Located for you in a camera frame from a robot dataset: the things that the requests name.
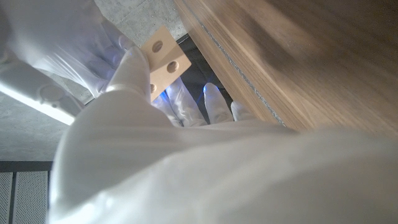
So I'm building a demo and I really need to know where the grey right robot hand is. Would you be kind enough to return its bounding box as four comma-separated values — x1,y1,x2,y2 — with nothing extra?
0,0,136,125

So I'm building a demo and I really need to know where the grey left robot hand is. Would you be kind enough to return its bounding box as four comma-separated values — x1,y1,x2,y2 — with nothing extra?
48,45,398,224

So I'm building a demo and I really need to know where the wooden block with holes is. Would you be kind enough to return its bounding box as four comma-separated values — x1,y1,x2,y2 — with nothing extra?
140,25,192,102

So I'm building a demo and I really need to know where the large wooden board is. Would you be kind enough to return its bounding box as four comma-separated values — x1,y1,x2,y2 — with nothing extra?
200,23,286,127

